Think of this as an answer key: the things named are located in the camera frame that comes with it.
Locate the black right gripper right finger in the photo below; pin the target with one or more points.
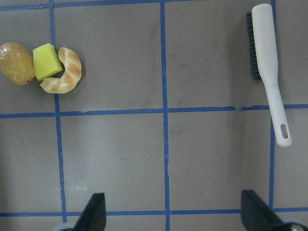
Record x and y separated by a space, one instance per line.
257 216

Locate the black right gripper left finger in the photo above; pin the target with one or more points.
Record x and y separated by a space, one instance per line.
93 218

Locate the toy croissant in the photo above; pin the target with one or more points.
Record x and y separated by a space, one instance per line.
71 76

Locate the white hand brush black bristles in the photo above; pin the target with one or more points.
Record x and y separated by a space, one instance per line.
264 66

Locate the yellow sponge block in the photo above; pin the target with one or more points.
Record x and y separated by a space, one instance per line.
46 62

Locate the toy potato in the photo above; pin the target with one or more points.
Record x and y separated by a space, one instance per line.
16 63

